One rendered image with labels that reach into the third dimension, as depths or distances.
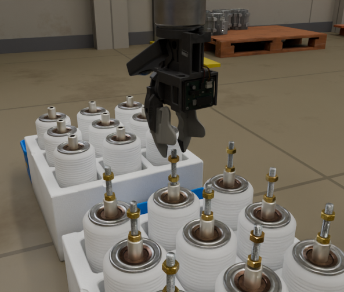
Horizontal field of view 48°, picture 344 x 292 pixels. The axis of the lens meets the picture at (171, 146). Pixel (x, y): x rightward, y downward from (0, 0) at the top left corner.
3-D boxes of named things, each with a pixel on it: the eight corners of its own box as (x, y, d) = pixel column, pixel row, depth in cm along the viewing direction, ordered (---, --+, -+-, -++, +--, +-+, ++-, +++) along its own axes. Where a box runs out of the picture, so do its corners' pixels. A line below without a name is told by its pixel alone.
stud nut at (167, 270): (159, 267, 44) (159, 261, 43) (172, 261, 45) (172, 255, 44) (169, 277, 42) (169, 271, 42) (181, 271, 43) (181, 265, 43)
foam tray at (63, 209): (145, 163, 140) (143, 116, 132) (201, 218, 108) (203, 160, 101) (32, 188, 123) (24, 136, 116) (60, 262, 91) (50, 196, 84)
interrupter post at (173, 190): (179, 195, 72) (179, 179, 70) (181, 202, 69) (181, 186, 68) (166, 196, 71) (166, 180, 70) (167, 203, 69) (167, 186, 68)
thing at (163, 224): (194, 258, 82) (196, 183, 75) (201, 291, 74) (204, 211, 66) (148, 261, 82) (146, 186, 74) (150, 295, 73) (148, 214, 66)
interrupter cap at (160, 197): (191, 188, 74) (191, 185, 74) (197, 210, 67) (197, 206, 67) (152, 189, 74) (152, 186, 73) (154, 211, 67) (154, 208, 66)
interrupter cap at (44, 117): (62, 112, 115) (62, 110, 114) (69, 120, 109) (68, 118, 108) (36, 116, 112) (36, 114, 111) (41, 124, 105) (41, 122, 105)
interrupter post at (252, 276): (239, 279, 52) (241, 259, 50) (257, 277, 52) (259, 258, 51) (246, 292, 50) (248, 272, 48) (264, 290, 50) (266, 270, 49)
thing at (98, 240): (89, 282, 76) (79, 203, 69) (137, 272, 78) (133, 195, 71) (94, 320, 67) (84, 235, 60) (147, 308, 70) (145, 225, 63)
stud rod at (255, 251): (249, 269, 51) (254, 221, 48) (257, 271, 50) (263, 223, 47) (248, 274, 50) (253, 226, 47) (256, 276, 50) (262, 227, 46)
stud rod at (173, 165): (175, 189, 69) (175, 150, 66) (170, 188, 69) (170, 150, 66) (177, 187, 70) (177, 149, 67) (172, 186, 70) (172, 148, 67)
